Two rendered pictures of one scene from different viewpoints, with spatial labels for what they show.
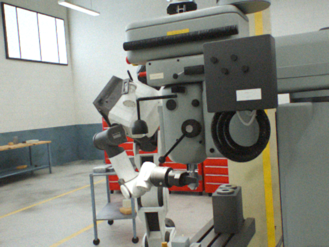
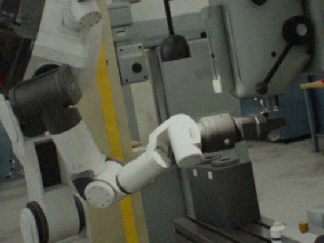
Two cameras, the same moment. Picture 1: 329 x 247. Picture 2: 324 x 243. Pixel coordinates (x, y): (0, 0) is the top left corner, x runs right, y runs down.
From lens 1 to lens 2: 130 cm
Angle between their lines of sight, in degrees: 45
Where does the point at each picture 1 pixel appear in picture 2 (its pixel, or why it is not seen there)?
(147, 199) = (61, 224)
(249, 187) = not seen: hidden behind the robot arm
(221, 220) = (237, 206)
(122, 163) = (87, 140)
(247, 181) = not seen: hidden behind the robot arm
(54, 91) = not seen: outside the picture
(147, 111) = (98, 40)
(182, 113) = (276, 8)
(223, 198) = (235, 170)
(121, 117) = (65, 50)
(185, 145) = (286, 60)
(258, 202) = (110, 218)
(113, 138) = (72, 90)
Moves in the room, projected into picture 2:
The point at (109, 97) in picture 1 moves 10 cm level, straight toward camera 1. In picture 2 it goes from (19, 15) to (45, 8)
